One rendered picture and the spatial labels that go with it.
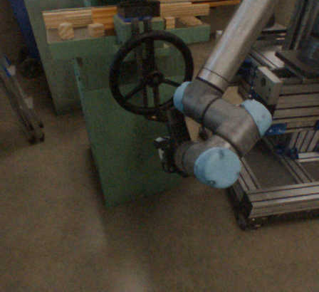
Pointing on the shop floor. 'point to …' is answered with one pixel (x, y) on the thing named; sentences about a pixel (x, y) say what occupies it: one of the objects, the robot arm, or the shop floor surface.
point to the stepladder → (25, 103)
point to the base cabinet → (127, 142)
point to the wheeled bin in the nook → (30, 63)
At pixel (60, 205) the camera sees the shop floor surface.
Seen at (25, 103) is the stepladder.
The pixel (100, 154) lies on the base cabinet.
